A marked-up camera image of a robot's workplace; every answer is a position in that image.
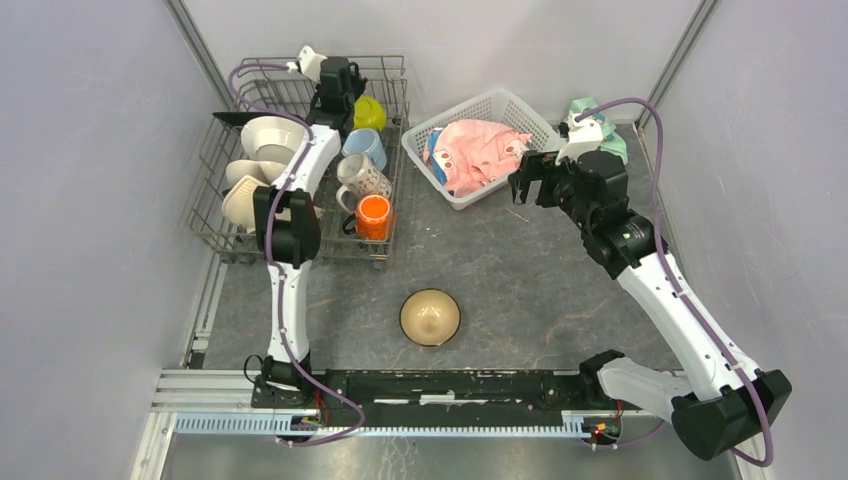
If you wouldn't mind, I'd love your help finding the wooden woven coaster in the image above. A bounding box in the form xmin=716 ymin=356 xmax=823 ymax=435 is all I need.
xmin=221 ymin=175 xmax=268 ymax=233

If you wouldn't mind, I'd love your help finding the green patterned cloth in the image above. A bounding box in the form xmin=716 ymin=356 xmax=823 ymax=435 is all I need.
xmin=565 ymin=96 xmax=628 ymax=164

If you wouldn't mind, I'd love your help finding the beige bowl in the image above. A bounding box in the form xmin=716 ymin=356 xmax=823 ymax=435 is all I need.
xmin=399 ymin=288 xmax=462 ymax=347

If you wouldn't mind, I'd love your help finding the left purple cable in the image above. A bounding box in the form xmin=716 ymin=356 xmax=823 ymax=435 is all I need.
xmin=227 ymin=61 xmax=367 ymax=449

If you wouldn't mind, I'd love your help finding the white floral mug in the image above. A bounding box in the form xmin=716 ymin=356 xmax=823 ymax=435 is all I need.
xmin=336 ymin=153 xmax=393 ymax=214

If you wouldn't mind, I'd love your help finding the white deep plate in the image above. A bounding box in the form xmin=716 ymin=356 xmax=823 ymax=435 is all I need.
xmin=225 ymin=159 xmax=287 ymax=187

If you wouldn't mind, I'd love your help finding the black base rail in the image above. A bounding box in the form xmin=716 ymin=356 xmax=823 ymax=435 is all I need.
xmin=251 ymin=370 xmax=630 ymax=429

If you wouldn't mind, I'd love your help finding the metal wire dish rack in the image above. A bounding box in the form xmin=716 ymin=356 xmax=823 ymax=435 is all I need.
xmin=187 ymin=54 xmax=409 ymax=270

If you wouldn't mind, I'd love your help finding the white plastic basket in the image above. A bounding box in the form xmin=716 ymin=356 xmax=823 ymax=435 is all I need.
xmin=401 ymin=89 xmax=564 ymax=210

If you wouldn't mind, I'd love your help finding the orange mug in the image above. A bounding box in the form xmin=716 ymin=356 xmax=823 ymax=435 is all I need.
xmin=342 ymin=194 xmax=394 ymax=242

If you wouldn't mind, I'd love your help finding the cream plate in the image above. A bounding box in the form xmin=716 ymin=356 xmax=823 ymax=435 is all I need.
xmin=240 ymin=116 xmax=311 ymax=166

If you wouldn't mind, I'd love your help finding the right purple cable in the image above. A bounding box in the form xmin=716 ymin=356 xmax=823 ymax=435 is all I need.
xmin=572 ymin=97 xmax=776 ymax=469

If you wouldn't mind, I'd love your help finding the blue cloth in basket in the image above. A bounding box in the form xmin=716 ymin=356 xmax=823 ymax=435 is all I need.
xmin=425 ymin=128 xmax=454 ymax=186

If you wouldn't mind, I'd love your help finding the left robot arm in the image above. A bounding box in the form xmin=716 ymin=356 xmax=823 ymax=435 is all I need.
xmin=253 ymin=47 xmax=367 ymax=408

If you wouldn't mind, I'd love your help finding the light blue cup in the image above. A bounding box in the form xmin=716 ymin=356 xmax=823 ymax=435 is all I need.
xmin=341 ymin=128 xmax=388 ymax=171

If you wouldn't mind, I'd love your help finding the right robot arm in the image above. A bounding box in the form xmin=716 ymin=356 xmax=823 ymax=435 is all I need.
xmin=508 ymin=150 xmax=792 ymax=460

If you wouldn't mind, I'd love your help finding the pink patterned cloth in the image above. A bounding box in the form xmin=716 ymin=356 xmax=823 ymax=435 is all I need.
xmin=423 ymin=119 xmax=533 ymax=198

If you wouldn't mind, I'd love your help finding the yellow-green bowl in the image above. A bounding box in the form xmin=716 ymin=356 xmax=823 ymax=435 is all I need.
xmin=353 ymin=95 xmax=388 ymax=132

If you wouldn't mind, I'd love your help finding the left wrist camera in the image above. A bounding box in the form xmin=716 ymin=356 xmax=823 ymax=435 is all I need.
xmin=286 ymin=45 xmax=327 ymax=83

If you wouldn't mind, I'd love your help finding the purple cable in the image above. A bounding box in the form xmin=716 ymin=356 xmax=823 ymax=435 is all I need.
xmin=572 ymin=97 xmax=776 ymax=469
xmin=227 ymin=61 xmax=367 ymax=449

